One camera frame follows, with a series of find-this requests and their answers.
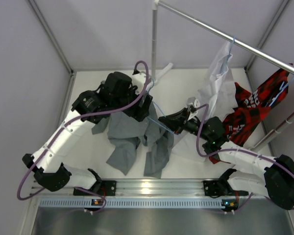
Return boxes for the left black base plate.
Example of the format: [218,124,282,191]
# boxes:
[73,180,117,196]

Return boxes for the white rack upright post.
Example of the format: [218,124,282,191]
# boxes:
[151,0,159,83]

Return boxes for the purple cable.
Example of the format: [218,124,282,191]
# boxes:
[195,104,294,216]
[16,61,149,215]

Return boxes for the aluminium mounting rail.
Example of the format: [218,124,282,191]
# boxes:
[29,178,268,196]

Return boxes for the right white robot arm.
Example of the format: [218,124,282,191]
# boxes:
[158,107,294,210]

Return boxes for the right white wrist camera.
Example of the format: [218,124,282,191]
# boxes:
[186,97,200,120]

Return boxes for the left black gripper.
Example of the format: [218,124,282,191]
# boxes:
[111,83,152,122]

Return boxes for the silver clothes rack rail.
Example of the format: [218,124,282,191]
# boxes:
[154,0,294,74]

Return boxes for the slotted grey cable duct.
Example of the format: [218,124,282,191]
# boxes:
[39,197,230,209]

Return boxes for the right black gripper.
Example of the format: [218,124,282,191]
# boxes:
[158,108,210,141]

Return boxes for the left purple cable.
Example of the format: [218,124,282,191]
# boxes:
[16,61,149,215]

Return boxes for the blue hanger under red shirt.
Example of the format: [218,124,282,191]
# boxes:
[268,77,294,107]

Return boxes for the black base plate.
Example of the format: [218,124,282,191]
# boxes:
[203,180,223,198]
[73,180,117,196]

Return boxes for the light blue hanger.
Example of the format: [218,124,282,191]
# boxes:
[146,77,174,135]

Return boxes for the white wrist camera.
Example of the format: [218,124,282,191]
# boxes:
[186,97,200,120]
[131,70,153,95]

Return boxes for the blue hanger under white shirt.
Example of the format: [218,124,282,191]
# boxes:
[228,36,236,57]

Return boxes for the red black plaid shirt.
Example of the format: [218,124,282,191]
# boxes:
[208,68,290,165]

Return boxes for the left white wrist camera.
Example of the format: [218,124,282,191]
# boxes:
[131,70,153,95]

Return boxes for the grey button shirt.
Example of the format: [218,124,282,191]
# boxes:
[92,102,174,179]

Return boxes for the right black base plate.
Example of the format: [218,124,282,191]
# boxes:
[203,180,223,198]

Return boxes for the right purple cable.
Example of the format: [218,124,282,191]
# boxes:
[195,104,294,216]

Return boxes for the white rack foot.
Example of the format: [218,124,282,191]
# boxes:
[153,63,173,86]

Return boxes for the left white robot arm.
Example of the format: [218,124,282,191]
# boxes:
[22,70,152,195]

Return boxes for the white hanging shirt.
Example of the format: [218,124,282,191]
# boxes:
[172,42,238,163]

